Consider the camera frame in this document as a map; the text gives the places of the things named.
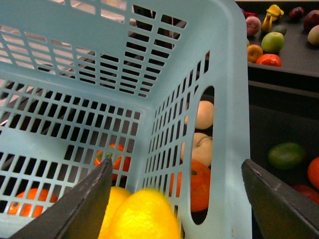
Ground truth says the small orange tangerine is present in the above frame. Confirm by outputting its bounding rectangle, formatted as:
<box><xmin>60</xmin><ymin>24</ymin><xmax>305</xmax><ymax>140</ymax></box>
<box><xmin>307</xmin><ymin>157</ymin><xmax>319</xmax><ymax>189</ymax></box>

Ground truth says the large light blue basket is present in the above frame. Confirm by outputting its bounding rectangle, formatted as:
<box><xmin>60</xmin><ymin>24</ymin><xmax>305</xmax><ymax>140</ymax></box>
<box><xmin>0</xmin><ymin>0</ymin><xmax>252</xmax><ymax>239</ymax></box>

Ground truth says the large yellow lemon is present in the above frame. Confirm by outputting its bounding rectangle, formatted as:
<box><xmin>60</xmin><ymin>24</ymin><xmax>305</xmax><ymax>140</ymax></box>
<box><xmin>106</xmin><ymin>188</ymin><xmax>180</xmax><ymax>239</ymax></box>

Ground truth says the green lime rear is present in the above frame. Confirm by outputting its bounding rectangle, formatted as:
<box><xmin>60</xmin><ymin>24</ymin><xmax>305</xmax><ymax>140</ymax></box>
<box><xmin>267</xmin><ymin>142</ymin><xmax>307</xmax><ymax>170</ymax></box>

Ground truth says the large orange mandarin left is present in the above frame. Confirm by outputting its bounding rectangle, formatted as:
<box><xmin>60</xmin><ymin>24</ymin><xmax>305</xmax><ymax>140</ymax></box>
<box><xmin>169</xmin><ymin>160</ymin><xmax>211</xmax><ymax>213</ymax></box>

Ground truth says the black fruit shelf tray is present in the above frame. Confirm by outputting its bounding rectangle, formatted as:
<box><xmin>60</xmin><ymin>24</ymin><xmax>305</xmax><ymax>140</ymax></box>
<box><xmin>248</xmin><ymin>81</ymin><xmax>319</xmax><ymax>239</ymax></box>

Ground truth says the rear green apple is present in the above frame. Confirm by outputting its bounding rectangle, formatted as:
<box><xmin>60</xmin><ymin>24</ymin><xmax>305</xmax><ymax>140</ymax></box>
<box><xmin>261</xmin><ymin>32</ymin><xmax>285</xmax><ymax>54</ymax></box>

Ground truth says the orange persimmon green leaf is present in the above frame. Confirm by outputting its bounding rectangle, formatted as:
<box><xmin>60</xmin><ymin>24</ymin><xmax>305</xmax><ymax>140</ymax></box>
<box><xmin>94</xmin><ymin>143</ymin><xmax>131</xmax><ymax>181</ymax></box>

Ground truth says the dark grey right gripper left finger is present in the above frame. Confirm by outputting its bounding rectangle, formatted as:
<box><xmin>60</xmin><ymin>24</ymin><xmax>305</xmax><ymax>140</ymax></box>
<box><xmin>11</xmin><ymin>158</ymin><xmax>113</xmax><ymax>239</ymax></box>

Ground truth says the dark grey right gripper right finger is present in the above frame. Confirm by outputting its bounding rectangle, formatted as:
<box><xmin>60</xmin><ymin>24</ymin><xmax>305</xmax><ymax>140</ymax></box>
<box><xmin>241</xmin><ymin>159</ymin><xmax>319</xmax><ymax>239</ymax></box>

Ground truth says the red yellow apple centre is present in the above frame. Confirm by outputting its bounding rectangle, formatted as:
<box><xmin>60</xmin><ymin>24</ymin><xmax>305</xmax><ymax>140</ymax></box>
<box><xmin>292</xmin><ymin>185</ymin><xmax>319</xmax><ymax>205</ymax></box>

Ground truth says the orange at left edge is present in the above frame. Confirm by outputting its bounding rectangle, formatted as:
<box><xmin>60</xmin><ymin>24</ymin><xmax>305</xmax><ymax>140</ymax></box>
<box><xmin>8</xmin><ymin>188</ymin><xmax>58</xmax><ymax>218</ymax></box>

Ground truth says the small yellow lemon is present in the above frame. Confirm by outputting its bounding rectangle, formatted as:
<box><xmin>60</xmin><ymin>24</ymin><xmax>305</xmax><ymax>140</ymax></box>
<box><xmin>98</xmin><ymin>186</ymin><xmax>131</xmax><ymax>239</ymax></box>

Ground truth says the white pear middle left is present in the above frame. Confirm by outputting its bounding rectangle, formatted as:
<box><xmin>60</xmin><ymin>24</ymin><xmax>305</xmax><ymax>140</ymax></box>
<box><xmin>191</xmin><ymin>132</ymin><xmax>213</xmax><ymax>167</ymax></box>

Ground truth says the white pear upper left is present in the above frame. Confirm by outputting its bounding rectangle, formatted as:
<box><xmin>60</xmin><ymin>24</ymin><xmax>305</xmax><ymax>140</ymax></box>
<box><xmin>195</xmin><ymin>101</ymin><xmax>214</xmax><ymax>130</ymax></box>

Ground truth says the white pear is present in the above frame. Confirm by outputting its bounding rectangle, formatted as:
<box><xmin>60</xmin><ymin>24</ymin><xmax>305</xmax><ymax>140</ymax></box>
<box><xmin>191</xmin><ymin>132</ymin><xmax>213</xmax><ymax>167</ymax></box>
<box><xmin>195</xmin><ymin>101</ymin><xmax>214</xmax><ymax>130</ymax></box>

